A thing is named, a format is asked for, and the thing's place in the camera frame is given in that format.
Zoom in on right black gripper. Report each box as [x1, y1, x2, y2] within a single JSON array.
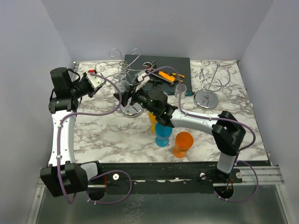
[[114, 83, 158, 116]]

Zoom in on clear wine glass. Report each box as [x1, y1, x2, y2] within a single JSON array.
[[113, 72, 129, 93]]

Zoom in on chrome glass rack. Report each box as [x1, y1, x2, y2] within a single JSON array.
[[94, 48, 144, 118], [193, 59, 236, 111]]

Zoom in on yellow plastic wine glass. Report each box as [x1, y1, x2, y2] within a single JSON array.
[[148, 112, 157, 135]]

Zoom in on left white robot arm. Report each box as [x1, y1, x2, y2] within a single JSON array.
[[40, 67, 105, 197]]

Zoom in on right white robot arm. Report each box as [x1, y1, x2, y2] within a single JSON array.
[[114, 87, 246, 183]]

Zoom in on orange black screwdriver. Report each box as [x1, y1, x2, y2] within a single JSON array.
[[158, 70, 176, 86]]

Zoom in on blue plastic goblet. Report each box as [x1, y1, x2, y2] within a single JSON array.
[[155, 123, 172, 147]]

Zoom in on clear plastic cup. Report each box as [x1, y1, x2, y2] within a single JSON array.
[[175, 84, 187, 99]]

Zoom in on orange plastic goblet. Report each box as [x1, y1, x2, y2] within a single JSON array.
[[172, 132, 194, 159]]

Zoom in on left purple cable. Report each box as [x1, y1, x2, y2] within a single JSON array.
[[56, 71, 133, 205]]

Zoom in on purple cable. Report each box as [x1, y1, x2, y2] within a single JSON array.
[[141, 66, 259, 203], [56, 71, 133, 205]]

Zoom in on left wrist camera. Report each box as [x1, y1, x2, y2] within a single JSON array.
[[86, 70, 106, 90]]

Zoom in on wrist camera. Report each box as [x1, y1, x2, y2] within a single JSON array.
[[135, 70, 150, 92], [86, 70, 106, 90]]

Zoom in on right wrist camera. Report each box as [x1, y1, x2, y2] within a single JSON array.
[[135, 70, 150, 92]]

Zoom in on black T-handle tool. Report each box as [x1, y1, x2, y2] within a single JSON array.
[[149, 76, 163, 88]]

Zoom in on dark blue network switch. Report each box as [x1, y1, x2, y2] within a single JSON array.
[[119, 54, 194, 97]]

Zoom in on orange handled pliers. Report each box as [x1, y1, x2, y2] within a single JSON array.
[[168, 73, 185, 81]]

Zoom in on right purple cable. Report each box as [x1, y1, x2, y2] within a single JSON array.
[[141, 66, 259, 203]]

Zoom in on black mounting rail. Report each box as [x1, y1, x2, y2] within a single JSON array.
[[48, 161, 243, 201]]

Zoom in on aluminium frame rail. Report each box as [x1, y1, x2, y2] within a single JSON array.
[[37, 167, 285, 187]]

